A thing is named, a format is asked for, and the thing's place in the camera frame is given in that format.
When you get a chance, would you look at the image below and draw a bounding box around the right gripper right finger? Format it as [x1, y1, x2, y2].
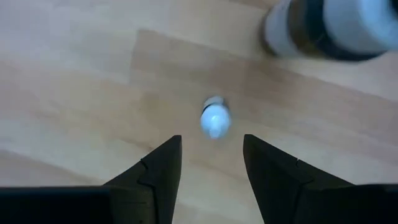
[243, 134, 354, 224]

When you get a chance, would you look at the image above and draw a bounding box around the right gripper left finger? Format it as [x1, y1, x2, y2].
[104, 134, 183, 224]

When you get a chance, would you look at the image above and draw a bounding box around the small black dropper bottle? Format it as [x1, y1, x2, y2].
[200, 95, 233, 140]

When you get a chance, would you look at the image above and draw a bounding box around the large black dropper bottle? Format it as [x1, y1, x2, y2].
[259, 0, 398, 62]

